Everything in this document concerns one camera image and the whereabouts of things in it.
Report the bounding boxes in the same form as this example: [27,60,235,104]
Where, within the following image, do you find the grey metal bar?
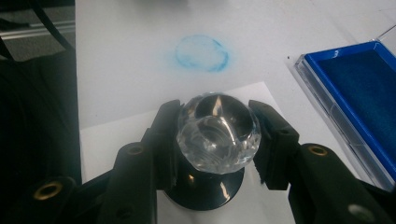
[0,20,76,41]

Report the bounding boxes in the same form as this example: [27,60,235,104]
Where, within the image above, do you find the black cable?
[31,0,75,51]

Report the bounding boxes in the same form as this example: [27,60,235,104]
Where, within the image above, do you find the white paper sheet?
[78,81,359,224]

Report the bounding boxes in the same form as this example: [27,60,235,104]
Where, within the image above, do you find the black stamp with crystal knob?
[163,91,262,212]

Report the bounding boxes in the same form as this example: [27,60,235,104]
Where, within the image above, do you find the blue ink pad clear case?
[293,24,396,192]

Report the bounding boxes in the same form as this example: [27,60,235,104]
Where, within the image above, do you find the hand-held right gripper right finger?
[247,99,301,191]

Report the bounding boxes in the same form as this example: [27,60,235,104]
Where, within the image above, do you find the blue ink smudge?
[173,34,232,74]

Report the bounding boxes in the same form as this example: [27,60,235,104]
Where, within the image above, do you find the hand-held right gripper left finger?
[141,99,185,191]

